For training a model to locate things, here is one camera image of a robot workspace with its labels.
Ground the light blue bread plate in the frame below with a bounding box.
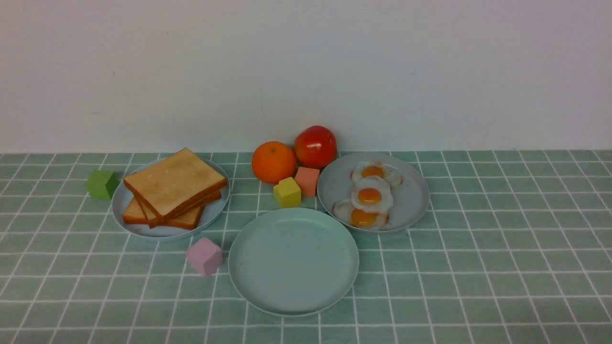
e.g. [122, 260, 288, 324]
[111, 158, 231, 241]

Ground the grey egg plate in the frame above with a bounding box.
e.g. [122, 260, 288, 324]
[317, 152, 430, 233]

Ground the salmon foam cube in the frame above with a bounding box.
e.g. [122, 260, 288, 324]
[294, 166, 320, 198]

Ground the red tomato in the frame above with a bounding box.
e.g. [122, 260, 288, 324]
[293, 126, 338, 169]

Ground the orange fruit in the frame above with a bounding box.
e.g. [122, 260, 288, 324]
[251, 141, 297, 184]

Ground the toast slice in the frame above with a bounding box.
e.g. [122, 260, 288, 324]
[133, 191, 221, 228]
[124, 148, 228, 228]
[122, 199, 206, 230]

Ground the yellow foam cube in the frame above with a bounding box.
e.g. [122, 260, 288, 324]
[273, 177, 302, 208]

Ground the pink foam cube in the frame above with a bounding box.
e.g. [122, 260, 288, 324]
[186, 237, 223, 277]

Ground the green foam cube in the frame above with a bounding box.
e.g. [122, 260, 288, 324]
[86, 170, 120, 200]

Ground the fried egg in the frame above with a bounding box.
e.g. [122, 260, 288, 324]
[350, 176, 395, 214]
[350, 161, 404, 188]
[332, 200, 390, 231]

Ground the teal centre plate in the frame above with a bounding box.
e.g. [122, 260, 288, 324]
[227, 208, 360, 317]

